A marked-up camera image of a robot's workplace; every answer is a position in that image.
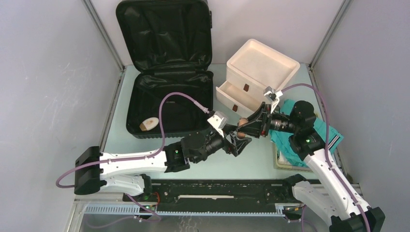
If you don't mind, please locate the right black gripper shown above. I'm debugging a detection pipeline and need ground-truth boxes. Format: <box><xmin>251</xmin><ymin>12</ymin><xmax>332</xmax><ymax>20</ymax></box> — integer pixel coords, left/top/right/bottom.
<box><xmin>236</xmin><ymin>101</ymin><xmax>298</xmax><ymax>139</ymax></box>

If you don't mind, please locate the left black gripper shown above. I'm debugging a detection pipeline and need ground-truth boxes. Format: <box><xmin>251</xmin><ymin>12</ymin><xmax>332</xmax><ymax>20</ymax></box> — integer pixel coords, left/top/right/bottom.
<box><xmin>192</xmin><ymin>124</ymin><xmax>251</xmax><ymax>164</ymax></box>

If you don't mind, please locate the brown cosmetic tube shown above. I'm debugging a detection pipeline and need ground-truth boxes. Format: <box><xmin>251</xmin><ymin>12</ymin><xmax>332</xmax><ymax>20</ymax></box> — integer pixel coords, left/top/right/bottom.
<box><xmin>236</xmin><ymin>117</ymin><xmax>249</xmax><ymax>139</ymax></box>

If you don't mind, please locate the white drawer unit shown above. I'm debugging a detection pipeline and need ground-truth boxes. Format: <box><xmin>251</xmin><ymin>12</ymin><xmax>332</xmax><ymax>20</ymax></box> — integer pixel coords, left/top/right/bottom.
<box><xmin>216</xmin><ymin>39</ymin><xmax>300</xmax><ymax>117</ymax></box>

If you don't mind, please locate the light teal bottom garment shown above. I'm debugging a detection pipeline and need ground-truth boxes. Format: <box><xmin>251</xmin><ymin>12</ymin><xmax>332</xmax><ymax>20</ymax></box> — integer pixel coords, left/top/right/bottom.
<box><xmin>269</xmin><ymin>99</ymin><xmax>344</xmax><ymax>166</ymax></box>

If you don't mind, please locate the black ribbed hard-shell suitcase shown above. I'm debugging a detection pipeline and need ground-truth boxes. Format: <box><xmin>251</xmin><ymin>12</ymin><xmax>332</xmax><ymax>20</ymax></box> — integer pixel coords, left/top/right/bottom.
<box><xmin>116</xmin><ymin>0</ymin><xmax>214</xmax><ymax>139</ymax></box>

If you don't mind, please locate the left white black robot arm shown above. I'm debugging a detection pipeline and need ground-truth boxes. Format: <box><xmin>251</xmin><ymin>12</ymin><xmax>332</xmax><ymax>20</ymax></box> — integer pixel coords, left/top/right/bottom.
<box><xmin>74</xmin><ymin>129</ymin><xmax>252</xmax><ymax>201</ymax></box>

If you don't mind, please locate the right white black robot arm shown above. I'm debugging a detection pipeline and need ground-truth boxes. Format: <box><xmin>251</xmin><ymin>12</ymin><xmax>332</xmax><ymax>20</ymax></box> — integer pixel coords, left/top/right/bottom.
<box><xmin>237</xmin><ymin>101</ymin><xmax>385</xmax><ymax>232</ymax></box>

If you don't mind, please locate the pale yellow perforated basket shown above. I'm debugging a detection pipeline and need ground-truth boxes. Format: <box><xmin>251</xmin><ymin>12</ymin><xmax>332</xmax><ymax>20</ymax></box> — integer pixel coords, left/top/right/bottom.
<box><xmin>272</xmin><ymin>142</ymin><xmax>313</xmax><ymax>173</ymax></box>

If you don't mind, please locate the white bottle orange logo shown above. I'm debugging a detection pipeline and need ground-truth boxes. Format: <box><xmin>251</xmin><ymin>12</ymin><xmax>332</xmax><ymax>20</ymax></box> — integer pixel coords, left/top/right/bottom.
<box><xmin>139</xmin><ymin>117</ymin><xmax>159</xmax><ymax>131</ymax></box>

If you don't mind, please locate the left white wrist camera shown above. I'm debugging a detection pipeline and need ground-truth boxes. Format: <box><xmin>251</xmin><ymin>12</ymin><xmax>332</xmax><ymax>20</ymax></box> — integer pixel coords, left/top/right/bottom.
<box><xmin>207</xmin><ymin>111</ymin><xmax>228</xmax><ymax>138</ymax></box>

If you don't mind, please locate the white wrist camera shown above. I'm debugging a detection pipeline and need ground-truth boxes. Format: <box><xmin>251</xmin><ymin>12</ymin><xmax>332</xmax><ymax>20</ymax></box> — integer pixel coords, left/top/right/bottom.
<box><xmin>207</xmin><ymin>111</ymin><xmax>228</xmax><ymax>138</ymax></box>
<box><xmin>264</xmin><ymin>86</ymin><xmax>283</xmax><ymax>114</ymax></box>

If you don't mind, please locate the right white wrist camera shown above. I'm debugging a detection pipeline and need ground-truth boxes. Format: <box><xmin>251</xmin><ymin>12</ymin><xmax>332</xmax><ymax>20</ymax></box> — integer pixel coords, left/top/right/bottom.
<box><xmin>264</xmin><ymin>86</ymin><xmax>283</xmax><ymax>114</ymax></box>

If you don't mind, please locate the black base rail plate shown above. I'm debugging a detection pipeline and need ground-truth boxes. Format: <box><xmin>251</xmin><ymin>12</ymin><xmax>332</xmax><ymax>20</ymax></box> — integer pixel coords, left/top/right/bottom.
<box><xmin>134</xmin><ymin>179</ymin><xmax>302</xmax><ymax>215</ymax></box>

